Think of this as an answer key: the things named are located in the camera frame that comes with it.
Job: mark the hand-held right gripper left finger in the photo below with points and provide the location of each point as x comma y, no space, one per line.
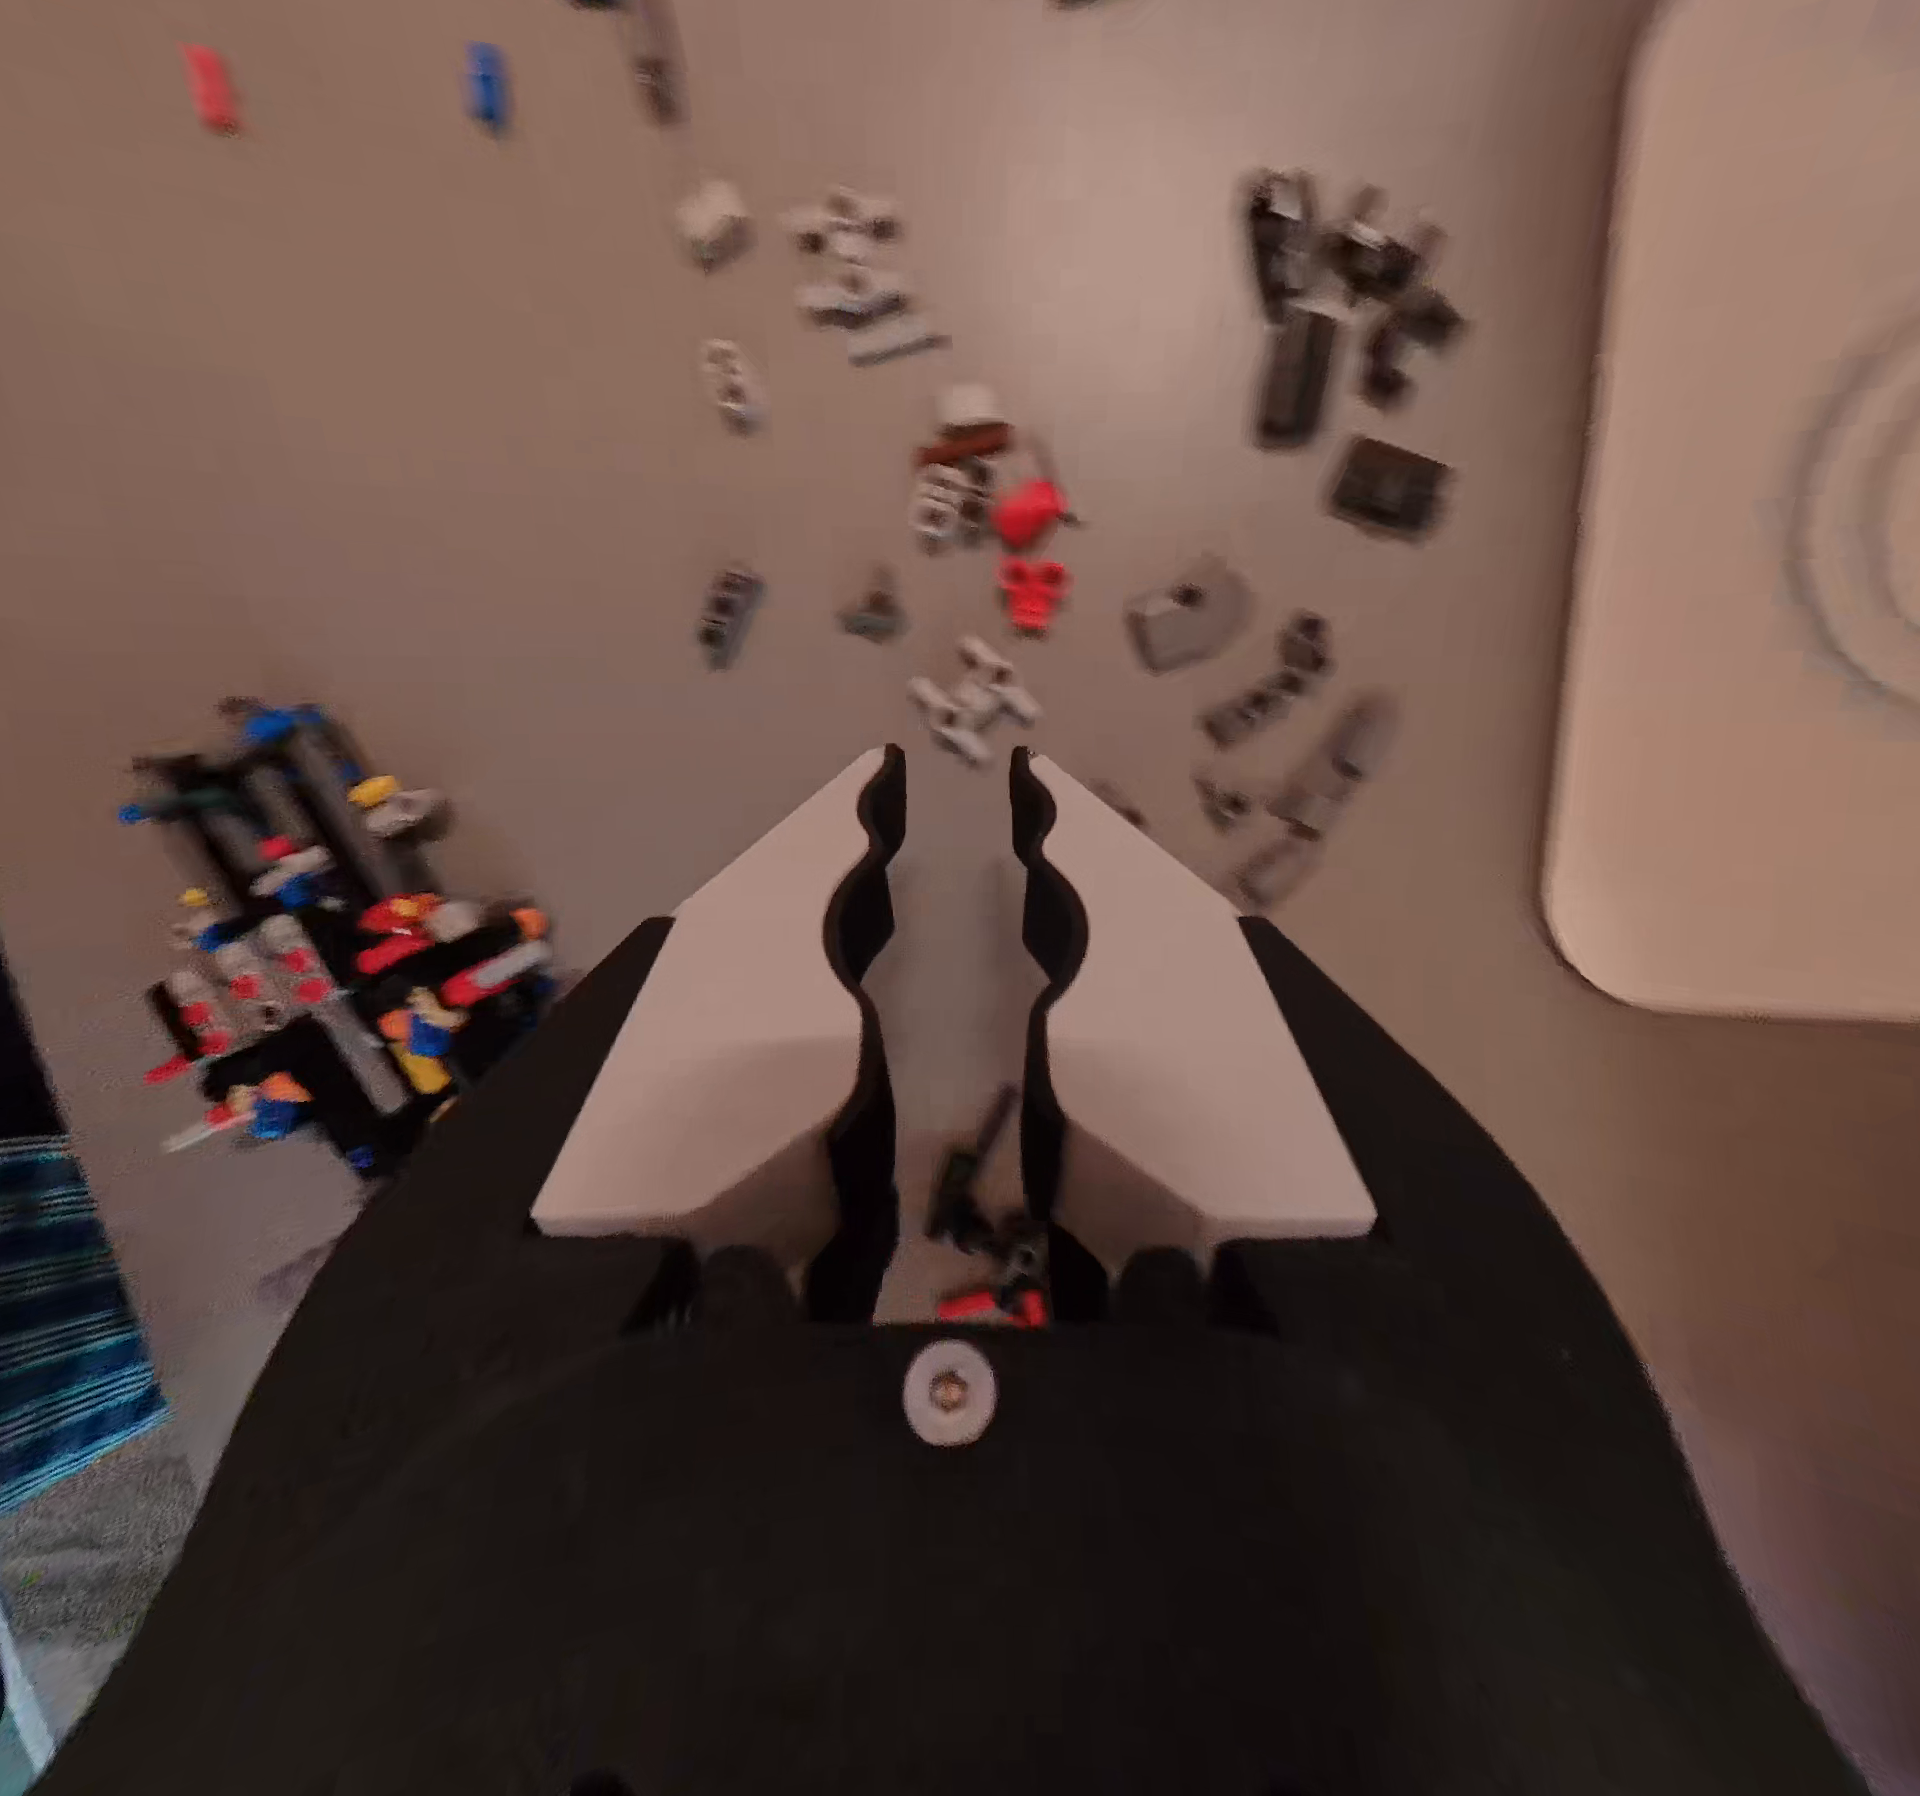
709,1061

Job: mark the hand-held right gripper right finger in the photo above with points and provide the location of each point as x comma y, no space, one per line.
1198,1061

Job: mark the red three-hole lego piece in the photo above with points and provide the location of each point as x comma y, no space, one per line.
1035,594

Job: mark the black thin lego piece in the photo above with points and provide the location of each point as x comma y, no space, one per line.
968,1170

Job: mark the red and black lego piece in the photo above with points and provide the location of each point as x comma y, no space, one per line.
1001,1287

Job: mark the grey long lego piece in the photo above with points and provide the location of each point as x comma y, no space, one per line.
1326,783

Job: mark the dark grey lego connector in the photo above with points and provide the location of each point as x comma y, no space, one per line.
1275,679

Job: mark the partly built colourful lego model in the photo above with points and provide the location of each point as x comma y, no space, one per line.
325,945

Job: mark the grey curved lego panel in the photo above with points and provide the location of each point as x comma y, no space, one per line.
1195,615

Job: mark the dark grey two-hole lego beam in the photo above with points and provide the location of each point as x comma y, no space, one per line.
730,615

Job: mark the small dark grey lego piece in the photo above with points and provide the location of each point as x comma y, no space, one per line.
874,611

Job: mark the red angled lego piece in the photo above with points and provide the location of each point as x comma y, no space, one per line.
1031,516

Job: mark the black flat clip lego piece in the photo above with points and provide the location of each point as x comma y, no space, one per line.
1392,490

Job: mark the brown lego axle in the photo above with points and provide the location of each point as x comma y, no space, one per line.
966,442

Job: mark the black curved lego block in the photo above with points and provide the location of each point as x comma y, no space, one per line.
1301,380

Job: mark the light grey smooth lego piece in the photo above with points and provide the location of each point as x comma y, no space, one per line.
968,405

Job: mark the black angled lego connector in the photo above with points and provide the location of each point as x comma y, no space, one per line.
1409,331

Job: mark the black clip lego block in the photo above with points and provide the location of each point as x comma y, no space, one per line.
1284,226

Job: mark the light grey short lego block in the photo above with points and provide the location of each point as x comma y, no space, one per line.
713,218

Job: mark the red lego pin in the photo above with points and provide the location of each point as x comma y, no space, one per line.
214,85

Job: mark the light grey small connector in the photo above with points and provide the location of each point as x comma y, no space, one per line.
968,700

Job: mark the light grey small liftarm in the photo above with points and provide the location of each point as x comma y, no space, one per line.
938,507

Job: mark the dark grey small liftarm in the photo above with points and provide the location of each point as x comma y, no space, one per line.
975,490

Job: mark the light grey thin axle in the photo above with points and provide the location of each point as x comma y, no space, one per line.
1035,456

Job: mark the light grey two-hole liftarm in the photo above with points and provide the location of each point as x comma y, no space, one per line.
730,386

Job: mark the blue striped cloth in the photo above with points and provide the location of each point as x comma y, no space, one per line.
65,1333

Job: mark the white rounded board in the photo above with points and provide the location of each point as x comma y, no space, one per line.
1691,546

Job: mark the light grey short axle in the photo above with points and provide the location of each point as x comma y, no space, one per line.
898,342

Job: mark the light grey H-shaped connector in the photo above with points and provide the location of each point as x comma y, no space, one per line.
846,257

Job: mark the black double pin connector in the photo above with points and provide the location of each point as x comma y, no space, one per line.
1392,254

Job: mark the white round plate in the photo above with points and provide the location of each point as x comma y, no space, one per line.
1868,524

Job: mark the dark grey thin liftarm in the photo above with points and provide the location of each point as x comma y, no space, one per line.
652,54

